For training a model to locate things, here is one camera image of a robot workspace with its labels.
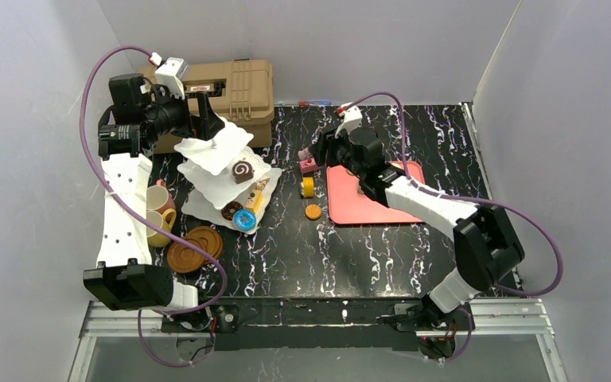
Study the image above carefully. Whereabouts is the yellow mug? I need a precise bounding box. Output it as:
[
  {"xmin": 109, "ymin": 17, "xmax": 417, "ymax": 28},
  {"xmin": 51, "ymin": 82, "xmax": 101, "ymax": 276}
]
[{"xmin": 146, "ymin": 209, "xmax": 177, "ymax": 248}]

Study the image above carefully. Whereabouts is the pink serving tray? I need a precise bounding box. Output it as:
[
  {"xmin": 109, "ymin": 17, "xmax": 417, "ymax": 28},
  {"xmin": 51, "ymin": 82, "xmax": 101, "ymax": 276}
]
[{"xmin": 326, "ymin": 166, "xmax": 422, "ymax": 225}]

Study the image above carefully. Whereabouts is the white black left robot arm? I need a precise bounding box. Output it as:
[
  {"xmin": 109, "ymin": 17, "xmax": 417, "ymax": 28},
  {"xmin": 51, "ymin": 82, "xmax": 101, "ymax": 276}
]
[{"xmin": 80, "ymin": 73, "xmax": 218, "ymax": 315}]

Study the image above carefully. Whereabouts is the stack of brown wooden coasters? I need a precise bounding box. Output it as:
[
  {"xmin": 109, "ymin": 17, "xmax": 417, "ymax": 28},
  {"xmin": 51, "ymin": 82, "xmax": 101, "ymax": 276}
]
[{"xmin": 165, "ymin": 225, "xmax": 224, "ymax": 275}]

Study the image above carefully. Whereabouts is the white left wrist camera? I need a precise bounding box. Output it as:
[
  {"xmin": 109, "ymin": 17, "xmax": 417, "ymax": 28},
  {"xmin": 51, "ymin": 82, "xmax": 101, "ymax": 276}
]
[{"xmin": 154, "ymin": 57, "xmax": 189, "ymax": 100}]

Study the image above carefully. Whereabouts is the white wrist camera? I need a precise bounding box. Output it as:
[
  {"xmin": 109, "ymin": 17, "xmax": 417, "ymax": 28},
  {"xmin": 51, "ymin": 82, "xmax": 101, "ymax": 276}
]
[
  {"xmin": 335, "ymin": 103, "xmax": 362, "ymax": 138},
  {"xmin": 154, "ymin": 57, "xmax": 189, "ymax": 100}
]

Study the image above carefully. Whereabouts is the yellow cake with cherry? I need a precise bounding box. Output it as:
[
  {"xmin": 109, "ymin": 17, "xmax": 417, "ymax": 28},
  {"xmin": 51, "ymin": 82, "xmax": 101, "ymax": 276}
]
[{"xmin": 244, "ymin": 189, "xmax": 263, "ymax": 214}]

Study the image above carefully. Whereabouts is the pink mug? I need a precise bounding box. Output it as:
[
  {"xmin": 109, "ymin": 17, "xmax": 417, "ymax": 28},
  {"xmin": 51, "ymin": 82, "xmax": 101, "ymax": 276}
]
[{"xmin": 146, "ymin": 179, "xmax": 177, "ymax": 214}]

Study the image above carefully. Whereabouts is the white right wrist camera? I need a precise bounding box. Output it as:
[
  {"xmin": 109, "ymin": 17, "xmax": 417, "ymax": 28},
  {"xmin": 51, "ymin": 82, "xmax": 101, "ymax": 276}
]
[{"xmin": 335, "ymin": 103, "xmax": 362, "ymax": 138}]

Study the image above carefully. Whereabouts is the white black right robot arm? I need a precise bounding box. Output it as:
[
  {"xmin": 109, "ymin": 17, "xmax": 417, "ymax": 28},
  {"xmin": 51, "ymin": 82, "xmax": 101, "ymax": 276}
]
[{"xmin": 298, "ymin": 128, "xmax": 525, "ymax": 318}]

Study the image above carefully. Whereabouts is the white three-tier cake stand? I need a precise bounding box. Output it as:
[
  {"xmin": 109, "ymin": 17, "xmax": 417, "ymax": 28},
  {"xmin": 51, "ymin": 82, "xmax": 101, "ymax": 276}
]
[{"xmin": 174, "ymin": 119, "xmax": 282, "ymax": 235}]

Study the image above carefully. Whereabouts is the yellow cake slice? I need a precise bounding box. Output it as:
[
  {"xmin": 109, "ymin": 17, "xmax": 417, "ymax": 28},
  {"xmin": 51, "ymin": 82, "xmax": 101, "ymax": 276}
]
[{"xmin": 301, "ymin": 177, "xmax": 315, "ymax": 198}]

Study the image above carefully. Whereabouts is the pink cake slice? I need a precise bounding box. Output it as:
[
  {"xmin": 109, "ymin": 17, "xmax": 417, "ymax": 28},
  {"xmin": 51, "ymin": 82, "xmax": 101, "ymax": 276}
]
[{"xmin": 298, "ymin": 158, "xmax": 321, "ymax": 174}]

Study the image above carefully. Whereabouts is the blue donut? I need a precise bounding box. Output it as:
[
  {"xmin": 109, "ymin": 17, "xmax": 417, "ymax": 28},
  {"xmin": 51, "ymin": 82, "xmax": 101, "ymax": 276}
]
[{"xmin": 232, "ymin": 209, "xmax": 257, "ymax": 232}]

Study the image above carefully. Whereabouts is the chocolate donut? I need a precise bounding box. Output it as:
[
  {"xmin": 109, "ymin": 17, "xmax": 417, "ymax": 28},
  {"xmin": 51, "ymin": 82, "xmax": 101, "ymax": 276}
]
[{"xmin": 220, "ymin": 201, "xmax": 243, "ymax": 221}]

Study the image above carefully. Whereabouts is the tan plastic tool case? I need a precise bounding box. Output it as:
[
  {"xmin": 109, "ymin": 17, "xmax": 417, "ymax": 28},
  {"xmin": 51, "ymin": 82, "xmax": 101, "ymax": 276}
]
[{"xmin": 138, "ymin": 58, "xmax": 275, "ymax": 155}]

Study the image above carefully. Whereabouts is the round orange waffle cookie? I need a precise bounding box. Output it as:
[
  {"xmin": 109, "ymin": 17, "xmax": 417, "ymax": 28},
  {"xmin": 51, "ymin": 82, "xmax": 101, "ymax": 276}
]
[{"xmin": 305, "ymin": 204, "xmax": 322, "ymax": 220}]

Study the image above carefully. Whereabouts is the aluminium frame rail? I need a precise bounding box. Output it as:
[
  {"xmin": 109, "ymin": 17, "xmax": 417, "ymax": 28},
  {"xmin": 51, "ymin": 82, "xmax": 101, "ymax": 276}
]
[{"xmin": 81, "ymin": 298, "xmax": 555, "ymax": 337}]

